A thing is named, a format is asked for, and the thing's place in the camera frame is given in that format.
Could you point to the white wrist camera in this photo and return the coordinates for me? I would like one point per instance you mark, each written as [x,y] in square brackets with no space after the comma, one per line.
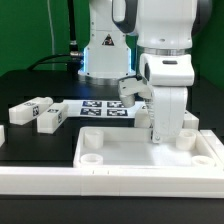
[131,86]

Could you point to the white U-shaped obstacle fence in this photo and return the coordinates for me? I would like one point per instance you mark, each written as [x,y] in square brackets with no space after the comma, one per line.
[117,181]

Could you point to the sheet with four tags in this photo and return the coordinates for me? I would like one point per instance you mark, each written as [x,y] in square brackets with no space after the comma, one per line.
[101,109]

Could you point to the white desk top panel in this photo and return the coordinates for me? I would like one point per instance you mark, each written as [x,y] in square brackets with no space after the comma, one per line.
[133,148]

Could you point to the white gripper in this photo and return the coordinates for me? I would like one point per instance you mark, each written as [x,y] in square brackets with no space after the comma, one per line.
[167,79]

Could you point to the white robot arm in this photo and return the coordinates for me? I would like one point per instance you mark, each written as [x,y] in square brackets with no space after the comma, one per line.
[142,47]

